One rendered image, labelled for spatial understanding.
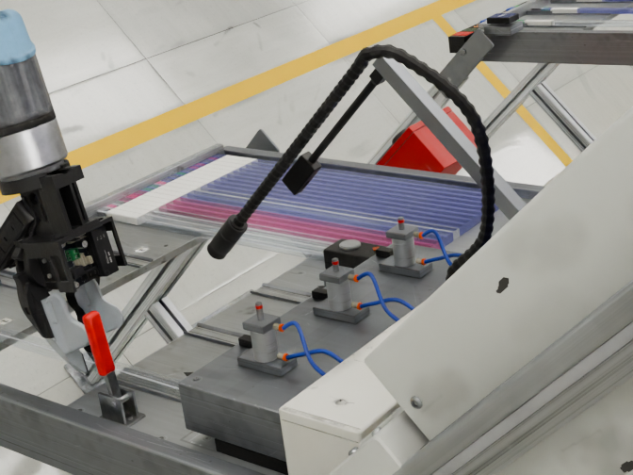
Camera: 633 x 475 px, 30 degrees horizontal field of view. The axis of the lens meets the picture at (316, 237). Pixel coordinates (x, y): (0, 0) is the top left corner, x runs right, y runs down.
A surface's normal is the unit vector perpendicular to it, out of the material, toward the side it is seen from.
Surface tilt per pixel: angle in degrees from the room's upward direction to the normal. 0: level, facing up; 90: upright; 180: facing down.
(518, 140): 0
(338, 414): 45
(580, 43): 90
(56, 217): 90
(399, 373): 90
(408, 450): 0
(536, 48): 90
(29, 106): 37
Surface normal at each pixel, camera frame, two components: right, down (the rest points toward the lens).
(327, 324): -0.11, -0.92
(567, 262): -0.61, 0.36
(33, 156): 0.41, 0.14
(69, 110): 0.47, -0.55
